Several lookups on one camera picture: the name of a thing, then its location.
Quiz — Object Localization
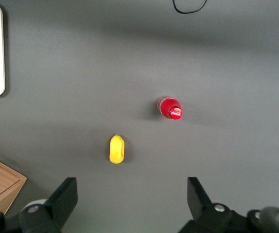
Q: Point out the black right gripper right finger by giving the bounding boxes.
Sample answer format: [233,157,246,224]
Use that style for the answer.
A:
[178,177,235,233]

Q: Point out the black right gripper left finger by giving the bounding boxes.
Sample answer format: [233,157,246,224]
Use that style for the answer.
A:
[19,177,79,233]

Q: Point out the yellow lemon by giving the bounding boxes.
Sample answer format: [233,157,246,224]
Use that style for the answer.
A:
[109,133,126,165]

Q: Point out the red cola bottle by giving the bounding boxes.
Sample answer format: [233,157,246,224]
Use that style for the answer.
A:
[157,95,183,121]

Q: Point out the thin black looped cable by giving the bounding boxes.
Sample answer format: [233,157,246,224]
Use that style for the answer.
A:
[172,0,208,14]

